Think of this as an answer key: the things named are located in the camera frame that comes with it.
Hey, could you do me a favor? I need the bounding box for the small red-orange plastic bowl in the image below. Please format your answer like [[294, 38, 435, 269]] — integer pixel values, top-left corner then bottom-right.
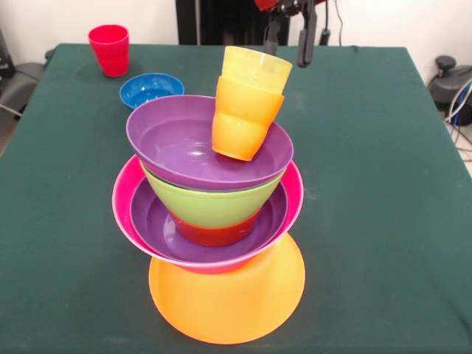
[[171, 212, 261, 247]]

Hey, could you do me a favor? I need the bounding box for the small blue plastic bowl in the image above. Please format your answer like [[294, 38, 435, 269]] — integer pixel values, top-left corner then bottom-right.
[[119, 72, 185, 111]]

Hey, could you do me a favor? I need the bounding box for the yellow plastic cup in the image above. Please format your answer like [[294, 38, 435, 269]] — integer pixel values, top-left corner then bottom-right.
[[222, 46, 294, 95]]

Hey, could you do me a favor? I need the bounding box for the dark green table cloth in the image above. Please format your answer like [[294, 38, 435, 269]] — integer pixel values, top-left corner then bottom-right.
[[0, 43, 472, 354]]

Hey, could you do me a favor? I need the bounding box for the large orange plastic bowl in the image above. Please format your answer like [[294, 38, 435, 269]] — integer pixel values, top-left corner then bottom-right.
[[148, 232, 306, 346]]

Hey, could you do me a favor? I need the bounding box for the large pink plastic bowl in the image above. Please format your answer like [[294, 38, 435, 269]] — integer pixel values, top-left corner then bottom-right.
[[111, 154, 305, 274]]

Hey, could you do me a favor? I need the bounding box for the green plastic bowl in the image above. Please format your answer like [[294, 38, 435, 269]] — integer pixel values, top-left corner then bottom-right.
[[139, 162, 287, 228]]

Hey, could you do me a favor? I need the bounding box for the black hanging wall cable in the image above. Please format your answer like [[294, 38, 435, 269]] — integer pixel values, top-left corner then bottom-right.
[[319, 0, 344, 46]]

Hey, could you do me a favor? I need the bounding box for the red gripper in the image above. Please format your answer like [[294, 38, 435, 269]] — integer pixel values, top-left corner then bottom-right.
[[253, 0, 331, 69]]

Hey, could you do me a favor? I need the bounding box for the orange plastic cup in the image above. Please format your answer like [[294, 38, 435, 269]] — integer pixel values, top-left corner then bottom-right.
[[212, 75, 286, 162]]

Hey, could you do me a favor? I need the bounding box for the tangle of cables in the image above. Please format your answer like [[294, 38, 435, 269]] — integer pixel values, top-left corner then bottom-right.
[[444, 79, 472, 163]]

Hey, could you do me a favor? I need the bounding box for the red plastic cup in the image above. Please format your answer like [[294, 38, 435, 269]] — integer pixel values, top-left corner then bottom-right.
[[88, 24, 131, 77]]

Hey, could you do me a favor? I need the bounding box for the purple plastic bowl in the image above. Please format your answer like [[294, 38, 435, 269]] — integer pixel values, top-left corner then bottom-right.
[[125, 94, 295, 192], [129, 180, 289, 263]]

